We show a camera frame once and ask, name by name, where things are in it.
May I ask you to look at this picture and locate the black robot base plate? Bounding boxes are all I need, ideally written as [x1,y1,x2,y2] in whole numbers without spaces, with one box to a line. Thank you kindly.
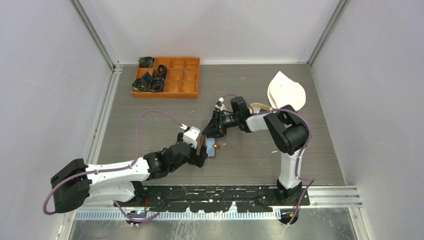
[113,184,311,214]

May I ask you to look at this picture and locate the black rolled belt centre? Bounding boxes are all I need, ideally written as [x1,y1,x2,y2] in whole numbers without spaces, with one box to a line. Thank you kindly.
[156,64,168,79]

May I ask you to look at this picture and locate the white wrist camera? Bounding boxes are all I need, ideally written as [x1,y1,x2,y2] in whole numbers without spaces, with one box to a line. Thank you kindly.
[179,124,201,149]
[214,97,227,112]

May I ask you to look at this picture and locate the black rolled belt lower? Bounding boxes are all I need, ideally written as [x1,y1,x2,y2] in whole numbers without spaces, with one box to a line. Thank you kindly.
[148,77,166,93]

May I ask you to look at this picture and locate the beige oval tray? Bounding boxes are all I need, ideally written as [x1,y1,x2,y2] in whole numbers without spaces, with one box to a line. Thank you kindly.
[250,102,273,114]

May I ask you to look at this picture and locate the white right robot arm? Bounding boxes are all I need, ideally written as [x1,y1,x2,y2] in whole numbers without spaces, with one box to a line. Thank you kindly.
[202,96,311,206]

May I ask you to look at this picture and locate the black rolled belt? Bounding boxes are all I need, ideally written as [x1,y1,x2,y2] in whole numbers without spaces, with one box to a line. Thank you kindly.
[156,64,168,79]
[148,77,166,93]

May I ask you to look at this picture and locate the orange leather card holder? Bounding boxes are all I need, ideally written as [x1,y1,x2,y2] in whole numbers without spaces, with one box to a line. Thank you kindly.
[197,135,221,159]

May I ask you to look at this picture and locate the dark rolled belt top-left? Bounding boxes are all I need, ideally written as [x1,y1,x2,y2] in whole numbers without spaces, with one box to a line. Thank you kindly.
[138,56,155,68]

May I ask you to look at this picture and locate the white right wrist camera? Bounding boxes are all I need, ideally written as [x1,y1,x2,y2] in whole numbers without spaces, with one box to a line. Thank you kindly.
[214,97,227,112]

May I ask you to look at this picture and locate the white bucket hat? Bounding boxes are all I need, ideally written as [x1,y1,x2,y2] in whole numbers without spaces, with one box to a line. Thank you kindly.
[267,71,307,111]

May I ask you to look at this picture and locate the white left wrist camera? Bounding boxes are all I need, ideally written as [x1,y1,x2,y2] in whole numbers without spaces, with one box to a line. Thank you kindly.
[179,124,201,149]

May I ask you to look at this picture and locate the orange wooden compartment organizer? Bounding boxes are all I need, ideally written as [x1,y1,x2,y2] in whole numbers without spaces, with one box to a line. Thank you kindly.
[131,56,201,99]

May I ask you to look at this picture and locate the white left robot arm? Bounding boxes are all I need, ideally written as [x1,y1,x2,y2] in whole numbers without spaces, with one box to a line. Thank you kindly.
[43,132,208,215]

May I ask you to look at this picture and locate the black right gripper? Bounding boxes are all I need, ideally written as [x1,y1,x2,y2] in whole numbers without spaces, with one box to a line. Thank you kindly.
[201,110,240,140]

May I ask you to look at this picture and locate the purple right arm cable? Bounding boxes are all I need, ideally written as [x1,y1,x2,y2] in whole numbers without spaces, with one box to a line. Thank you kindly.
[222,94,316,226]

